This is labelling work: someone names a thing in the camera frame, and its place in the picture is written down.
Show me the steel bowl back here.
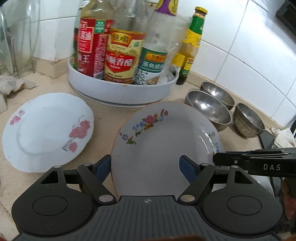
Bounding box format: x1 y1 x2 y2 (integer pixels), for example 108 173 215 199
200 82 235 110

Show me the white round turntable rack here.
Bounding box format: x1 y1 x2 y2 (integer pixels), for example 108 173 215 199
67 56 179 108

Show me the white plate with colourful flowers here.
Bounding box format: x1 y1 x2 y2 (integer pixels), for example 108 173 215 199
111 101 225 197

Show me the green yellow label oil bottle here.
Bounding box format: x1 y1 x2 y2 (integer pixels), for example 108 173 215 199
172 6 208 85

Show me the yellow label vinegar bottle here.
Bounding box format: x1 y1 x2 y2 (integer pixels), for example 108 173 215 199
103 0 149 84

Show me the black stove top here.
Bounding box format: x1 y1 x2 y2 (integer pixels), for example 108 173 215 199
259 131 295 198

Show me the white cloth on stove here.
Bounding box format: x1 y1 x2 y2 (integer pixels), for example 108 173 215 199
271 128 296 148

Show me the steel bowl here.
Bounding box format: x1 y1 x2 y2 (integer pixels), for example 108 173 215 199
185 90 232 132
233 103 265 138
200 82 235 110

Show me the clear plastic bag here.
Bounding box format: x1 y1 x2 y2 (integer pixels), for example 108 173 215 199
158 15 192 84

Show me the purple cap clear sauce bottle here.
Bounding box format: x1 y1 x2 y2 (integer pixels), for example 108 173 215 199
134 1 179 85

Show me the crumpled grey rag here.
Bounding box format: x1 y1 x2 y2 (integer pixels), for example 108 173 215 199
0 75 37 113

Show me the red label soy sauce bottle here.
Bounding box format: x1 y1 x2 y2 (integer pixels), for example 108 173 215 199
73 1 114 79

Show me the white plate with pink flowers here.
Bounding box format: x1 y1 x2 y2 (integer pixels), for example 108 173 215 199
2 93 94 173

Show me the black range hood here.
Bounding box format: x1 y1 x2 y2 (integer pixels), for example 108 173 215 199
276 0 296 37

